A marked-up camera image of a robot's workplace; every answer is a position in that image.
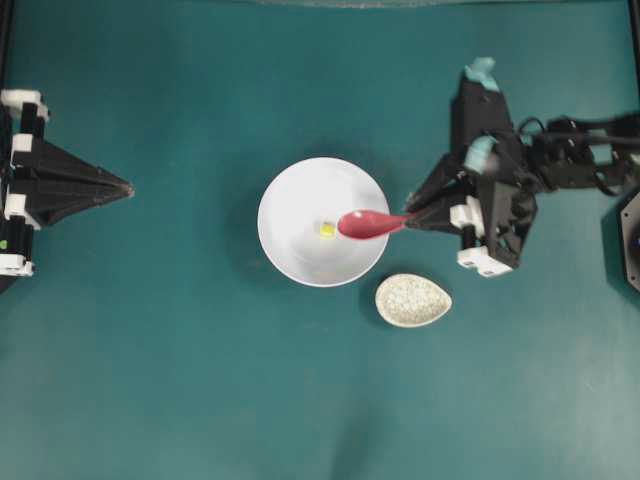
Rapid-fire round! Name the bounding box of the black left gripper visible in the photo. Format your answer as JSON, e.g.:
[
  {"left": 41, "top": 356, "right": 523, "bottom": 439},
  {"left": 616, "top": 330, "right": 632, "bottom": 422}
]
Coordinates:
[{"left": 1, "top": 90, "right": 134, "bottom": 292}]

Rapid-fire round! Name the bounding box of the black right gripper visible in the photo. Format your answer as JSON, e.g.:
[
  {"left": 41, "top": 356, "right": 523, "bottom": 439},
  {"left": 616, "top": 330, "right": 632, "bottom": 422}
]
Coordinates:
[{"left": 405, "top": 57, "right": 537, "bottom": 277}]

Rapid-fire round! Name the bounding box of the pink ceramic spoon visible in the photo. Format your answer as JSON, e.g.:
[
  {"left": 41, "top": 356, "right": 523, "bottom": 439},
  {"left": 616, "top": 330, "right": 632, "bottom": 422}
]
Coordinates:
[{"left": 337, "top": 210, "right": 412, "bottom": 240}]

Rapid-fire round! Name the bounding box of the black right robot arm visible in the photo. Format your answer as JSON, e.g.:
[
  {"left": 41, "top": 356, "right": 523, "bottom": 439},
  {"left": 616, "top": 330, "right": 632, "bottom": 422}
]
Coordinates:
[{"left": 406, "top": 57, "right": 639, "bottom": 278}]

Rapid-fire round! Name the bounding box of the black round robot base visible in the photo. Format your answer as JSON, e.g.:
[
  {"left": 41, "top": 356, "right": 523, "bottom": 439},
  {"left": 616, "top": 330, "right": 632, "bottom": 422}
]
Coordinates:
[{"left": 601, "top": 187, "right": 639, "bottom": 301}]

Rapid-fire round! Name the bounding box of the speckled egg-shaped spoon rest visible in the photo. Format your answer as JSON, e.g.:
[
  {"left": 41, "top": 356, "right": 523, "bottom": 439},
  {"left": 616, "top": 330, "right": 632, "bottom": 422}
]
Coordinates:
[{"left": 375, "top": 273, "right": 453, "bottom": 328}]

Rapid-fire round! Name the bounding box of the yellow hexagonal prism block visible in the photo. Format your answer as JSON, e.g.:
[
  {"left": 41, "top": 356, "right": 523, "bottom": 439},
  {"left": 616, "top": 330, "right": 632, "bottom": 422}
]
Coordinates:
[{"left": 319, "top": 221, "right": 337, "bottom": 238}]

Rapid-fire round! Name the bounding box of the white round bowl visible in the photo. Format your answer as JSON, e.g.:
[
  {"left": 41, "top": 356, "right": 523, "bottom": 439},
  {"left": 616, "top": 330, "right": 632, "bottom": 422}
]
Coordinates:
[{"left": 257, "top": 157, "right": 389, "bottom": 288}]

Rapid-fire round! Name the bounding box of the black left frame post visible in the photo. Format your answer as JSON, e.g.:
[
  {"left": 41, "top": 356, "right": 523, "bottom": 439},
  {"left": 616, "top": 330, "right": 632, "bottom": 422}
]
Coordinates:
[{"left": 0, "top": 0, "right": 14, "bottom": 85}]

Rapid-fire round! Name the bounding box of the black frame post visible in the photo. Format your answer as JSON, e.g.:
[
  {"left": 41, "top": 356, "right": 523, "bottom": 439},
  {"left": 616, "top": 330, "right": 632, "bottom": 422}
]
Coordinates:
[
  {"left": 0, "top": 0, "right": 14, "bottom": 85},
  {"left": 626, "top": 0, "right": 640, "bottom": 91}
]

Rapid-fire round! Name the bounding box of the black right frame post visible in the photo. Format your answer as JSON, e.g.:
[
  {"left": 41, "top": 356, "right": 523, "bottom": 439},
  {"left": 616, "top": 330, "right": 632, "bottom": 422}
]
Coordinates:
[{"left": 626, "top": 0, "right": 640, "bottom": 91}]

